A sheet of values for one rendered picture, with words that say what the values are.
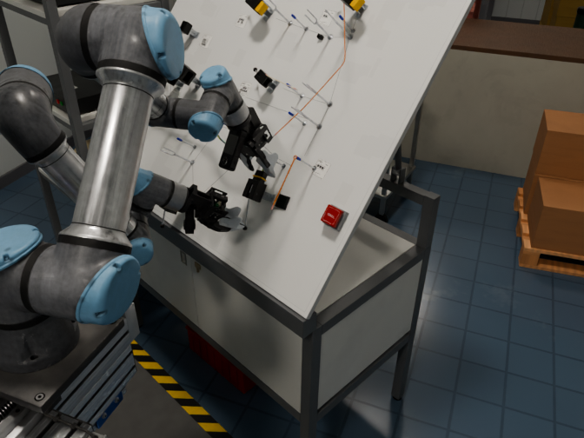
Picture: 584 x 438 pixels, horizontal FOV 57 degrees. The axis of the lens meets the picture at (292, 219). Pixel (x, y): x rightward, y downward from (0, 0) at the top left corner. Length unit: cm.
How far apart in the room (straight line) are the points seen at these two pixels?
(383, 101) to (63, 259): 98
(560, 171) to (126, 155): 287
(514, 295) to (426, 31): 186
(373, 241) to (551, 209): 146
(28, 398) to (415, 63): 120
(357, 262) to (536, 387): 118
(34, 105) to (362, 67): 89
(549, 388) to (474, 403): 36
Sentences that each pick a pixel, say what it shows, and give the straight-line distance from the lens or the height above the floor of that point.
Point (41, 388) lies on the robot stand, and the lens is 104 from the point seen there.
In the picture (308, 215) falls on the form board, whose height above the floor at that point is 106.
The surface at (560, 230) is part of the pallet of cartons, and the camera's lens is 325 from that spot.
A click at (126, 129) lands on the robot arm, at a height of 154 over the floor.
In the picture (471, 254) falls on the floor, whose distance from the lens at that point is 335.
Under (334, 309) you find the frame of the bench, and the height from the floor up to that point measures 80.
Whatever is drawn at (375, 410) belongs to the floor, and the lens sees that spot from 242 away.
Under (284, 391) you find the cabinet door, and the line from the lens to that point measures 187.
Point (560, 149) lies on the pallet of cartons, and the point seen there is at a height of 58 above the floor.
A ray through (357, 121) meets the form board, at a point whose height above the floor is 130.
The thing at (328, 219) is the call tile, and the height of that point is 110.
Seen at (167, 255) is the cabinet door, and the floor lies 67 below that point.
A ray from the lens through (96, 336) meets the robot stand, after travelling 109.
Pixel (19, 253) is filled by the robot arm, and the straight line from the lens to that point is 94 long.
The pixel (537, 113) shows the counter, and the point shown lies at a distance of 411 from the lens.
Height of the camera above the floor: 190
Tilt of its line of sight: 33 degrees down
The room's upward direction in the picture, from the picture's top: 1 degrees clockwise
